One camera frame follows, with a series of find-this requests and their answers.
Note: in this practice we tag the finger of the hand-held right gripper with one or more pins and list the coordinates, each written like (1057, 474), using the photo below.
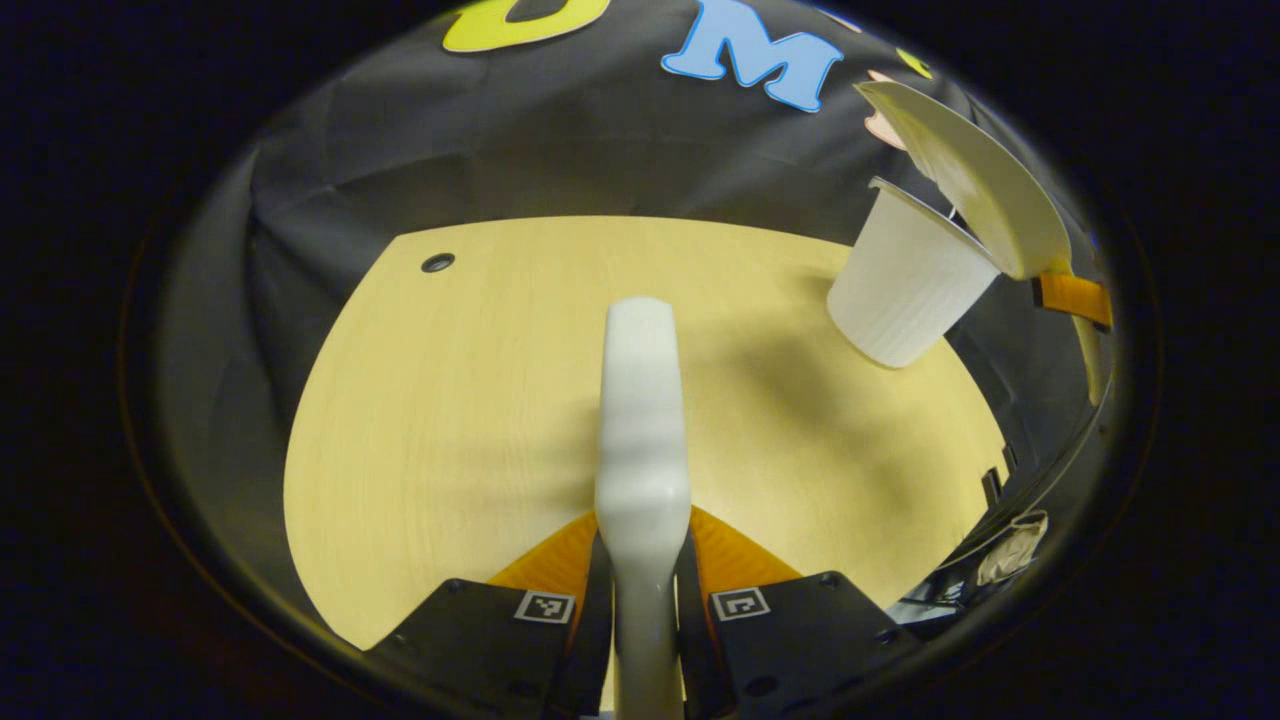
(1075, 297)

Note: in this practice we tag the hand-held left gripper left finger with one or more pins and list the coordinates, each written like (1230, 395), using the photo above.
(480, 640)

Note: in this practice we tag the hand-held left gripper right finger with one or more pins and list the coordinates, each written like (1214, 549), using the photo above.
(800, 640)

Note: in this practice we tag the grey plastic dustpan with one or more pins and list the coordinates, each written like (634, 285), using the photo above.
(985, 180)

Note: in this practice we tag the small grey broom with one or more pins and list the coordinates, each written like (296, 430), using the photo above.
(643, 450)

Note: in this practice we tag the wooden desktop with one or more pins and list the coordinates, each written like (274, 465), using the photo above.
(450, 400)

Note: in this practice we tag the white crumpled cloth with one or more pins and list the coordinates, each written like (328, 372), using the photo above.
(1012, 550)

